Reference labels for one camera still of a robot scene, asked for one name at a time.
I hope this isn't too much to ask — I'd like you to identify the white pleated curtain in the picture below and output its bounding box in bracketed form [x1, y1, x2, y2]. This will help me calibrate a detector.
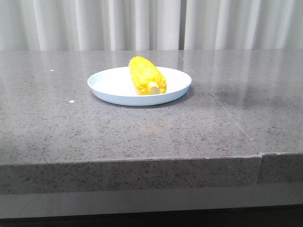
[0, 0, 303, 51]

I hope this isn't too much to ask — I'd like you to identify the yellow corn cob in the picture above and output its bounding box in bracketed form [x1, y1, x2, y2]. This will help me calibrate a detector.
[129, 56, 167, 95]

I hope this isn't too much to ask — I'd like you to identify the light blue round plate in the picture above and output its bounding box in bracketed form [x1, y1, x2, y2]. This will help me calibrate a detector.
[87, 67, 192, 106]

